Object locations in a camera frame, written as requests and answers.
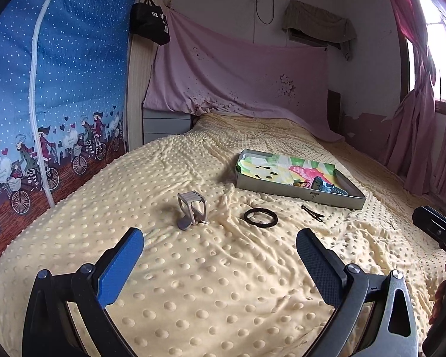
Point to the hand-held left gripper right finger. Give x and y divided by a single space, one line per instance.
317 267

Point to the white wooden cabinet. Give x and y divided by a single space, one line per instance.
139 93

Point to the black tote bag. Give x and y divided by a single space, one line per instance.
148 20

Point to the olive hanging cloth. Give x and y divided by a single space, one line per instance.
319 24

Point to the grey nightstand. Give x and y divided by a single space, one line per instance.
165 124

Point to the window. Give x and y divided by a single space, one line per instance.
436 44

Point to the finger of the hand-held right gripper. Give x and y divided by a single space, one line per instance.
436 227

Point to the pink hanging sheet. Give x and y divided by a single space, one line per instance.
245 70

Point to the translucent grey hair claw clip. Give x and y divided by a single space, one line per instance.
187 208

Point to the blue smartwatch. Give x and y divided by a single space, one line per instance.
325 186

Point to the person's right hand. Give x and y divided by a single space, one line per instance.
439 301

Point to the yellow dotted blanket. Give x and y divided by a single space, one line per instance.
215 286

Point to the blue dotted fabric wardrobe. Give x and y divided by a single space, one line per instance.
59 81

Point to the pink curtain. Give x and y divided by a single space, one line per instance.
412 137

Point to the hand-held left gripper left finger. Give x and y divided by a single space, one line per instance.
119 267

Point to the shallow colourful cardboard box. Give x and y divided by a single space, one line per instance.
301 193

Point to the black hair clip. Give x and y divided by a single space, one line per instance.
314 214

